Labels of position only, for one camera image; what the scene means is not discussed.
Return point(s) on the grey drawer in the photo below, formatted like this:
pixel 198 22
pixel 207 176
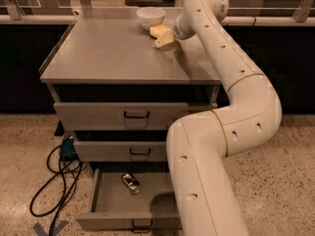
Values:
pixel 101 116
pixel 121 151
pixel 112 206

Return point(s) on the crushed shiny metal can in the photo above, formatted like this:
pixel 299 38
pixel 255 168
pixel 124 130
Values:
pixel 131 183

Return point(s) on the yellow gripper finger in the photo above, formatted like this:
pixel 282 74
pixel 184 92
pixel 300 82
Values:
pixel 165 38

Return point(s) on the white ceramic bowl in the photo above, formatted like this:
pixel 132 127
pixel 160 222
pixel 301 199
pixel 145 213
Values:
pixel 150 16

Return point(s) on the grey bottom drawer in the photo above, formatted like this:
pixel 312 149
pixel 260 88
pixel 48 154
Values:
pixel 112 206

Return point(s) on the grey middle drawer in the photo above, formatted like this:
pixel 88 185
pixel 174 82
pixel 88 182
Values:
pixel 121 151

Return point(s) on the yellow sponge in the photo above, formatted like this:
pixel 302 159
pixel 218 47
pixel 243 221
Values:
pixel 159 30

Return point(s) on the grey metal drawer cabinet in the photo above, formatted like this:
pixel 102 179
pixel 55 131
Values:
pixel 107 56

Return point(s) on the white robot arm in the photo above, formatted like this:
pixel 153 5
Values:
pixel 197 143

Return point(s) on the grey top drawer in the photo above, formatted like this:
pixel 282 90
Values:
pixel 101 116

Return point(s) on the blue power adapter box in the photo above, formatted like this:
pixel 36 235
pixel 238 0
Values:
pixel 67 150

